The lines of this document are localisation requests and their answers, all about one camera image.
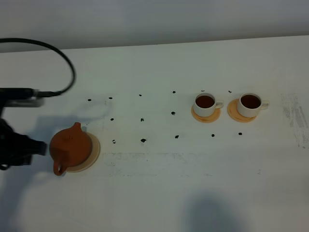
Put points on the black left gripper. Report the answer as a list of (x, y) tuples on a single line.
[(24, 146)]

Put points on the brown clay teapot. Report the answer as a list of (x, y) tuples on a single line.
[(69, 148)]

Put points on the large round wooden coaster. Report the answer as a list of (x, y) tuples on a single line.
[(94, 154)]

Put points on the left white teacup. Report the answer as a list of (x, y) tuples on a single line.
[(205, 104)]

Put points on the white teacup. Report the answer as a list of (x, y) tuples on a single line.
[(250, 105), (205, 104)]

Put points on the left wooden coaster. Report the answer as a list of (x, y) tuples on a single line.
[(208, 119)]

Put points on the right wooden coaster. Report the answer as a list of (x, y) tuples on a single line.
[(235, 115)]

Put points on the right white teacup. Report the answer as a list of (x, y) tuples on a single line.
[(250, 105)]

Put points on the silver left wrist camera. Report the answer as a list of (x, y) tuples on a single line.
[(34, 102)]

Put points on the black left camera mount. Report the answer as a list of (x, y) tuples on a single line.
[(11, 96)]

